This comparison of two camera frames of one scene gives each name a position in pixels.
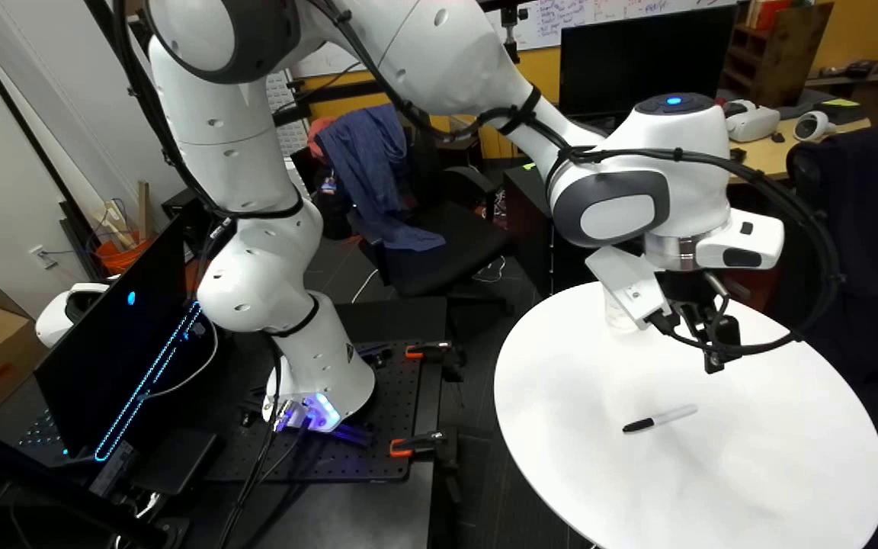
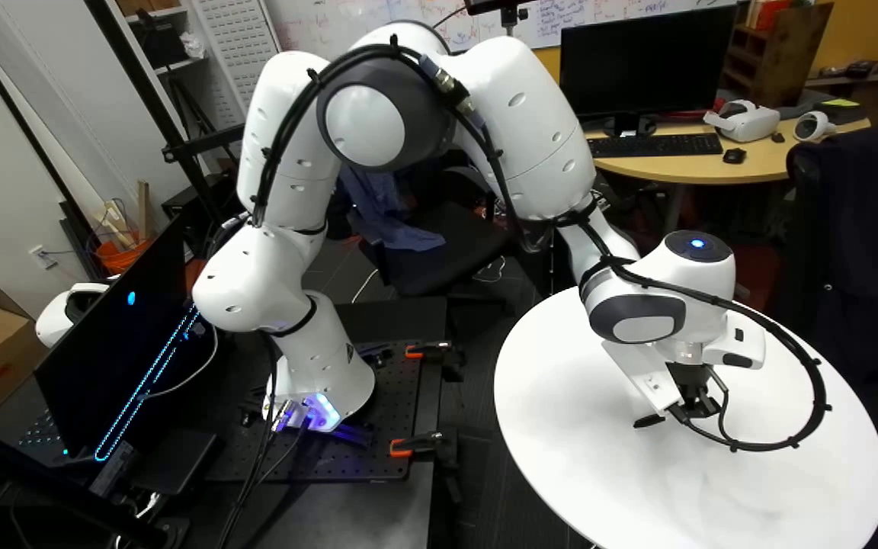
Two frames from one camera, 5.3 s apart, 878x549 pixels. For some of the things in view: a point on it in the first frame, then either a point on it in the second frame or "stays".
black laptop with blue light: (131, 361) stays
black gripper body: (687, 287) → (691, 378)
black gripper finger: (723, 345) → (707, 405)
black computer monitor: (615, 63) stays
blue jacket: (370, 157) stays
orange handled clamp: (417, 351) stays
